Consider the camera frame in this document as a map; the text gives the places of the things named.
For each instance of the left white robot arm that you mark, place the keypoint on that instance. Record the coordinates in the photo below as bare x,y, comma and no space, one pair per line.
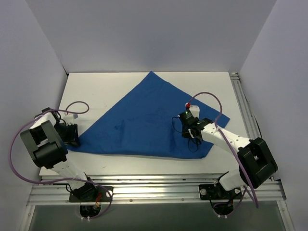
47,140

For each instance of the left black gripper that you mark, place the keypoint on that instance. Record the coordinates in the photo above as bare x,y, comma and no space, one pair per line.
72,135

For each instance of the aluminium front rail frame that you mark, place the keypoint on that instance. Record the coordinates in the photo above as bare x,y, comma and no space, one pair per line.
132,189

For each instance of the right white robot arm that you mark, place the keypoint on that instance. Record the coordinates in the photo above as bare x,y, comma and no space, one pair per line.
232,143

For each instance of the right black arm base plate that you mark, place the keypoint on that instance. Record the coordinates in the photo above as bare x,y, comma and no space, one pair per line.
214,192

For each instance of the blue surgical drape cloth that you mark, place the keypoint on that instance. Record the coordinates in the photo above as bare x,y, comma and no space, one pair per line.
141,124

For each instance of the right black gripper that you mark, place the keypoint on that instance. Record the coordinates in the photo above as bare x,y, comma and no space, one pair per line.
185,130

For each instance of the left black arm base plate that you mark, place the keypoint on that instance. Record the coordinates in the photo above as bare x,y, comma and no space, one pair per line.
91,193

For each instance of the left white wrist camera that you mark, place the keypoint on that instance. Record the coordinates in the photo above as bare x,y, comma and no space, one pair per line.
70,118

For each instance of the aluminium side rail frame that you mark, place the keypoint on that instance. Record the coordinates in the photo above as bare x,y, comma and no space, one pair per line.
250,122

